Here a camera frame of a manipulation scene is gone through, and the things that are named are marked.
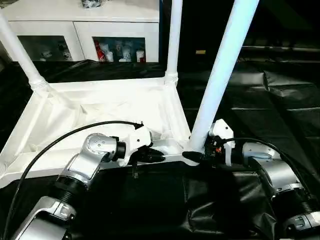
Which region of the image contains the black plastic mat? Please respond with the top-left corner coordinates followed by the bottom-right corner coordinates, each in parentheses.
top-left (0, 58), bottom-right (320, 240)

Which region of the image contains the red bottle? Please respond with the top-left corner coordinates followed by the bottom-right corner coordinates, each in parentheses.
top-left (94, 41), bottom-right (106, 62)

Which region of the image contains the dark blue panel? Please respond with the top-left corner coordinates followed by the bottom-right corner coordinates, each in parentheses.
top-left (158, 0), bottom-right (165, 63)

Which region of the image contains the white sideboard cabinet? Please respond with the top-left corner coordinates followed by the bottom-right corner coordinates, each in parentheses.
top-left (0, 0), bottom-right (161, 63)

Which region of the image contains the silvery ornament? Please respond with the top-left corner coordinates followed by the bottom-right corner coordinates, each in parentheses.
top-left (79, 0), bottom-right (103, 8)

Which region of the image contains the dark metal rail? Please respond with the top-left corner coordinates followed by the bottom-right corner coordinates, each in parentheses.
top-left (242, 44), bottom-right (320, 51)

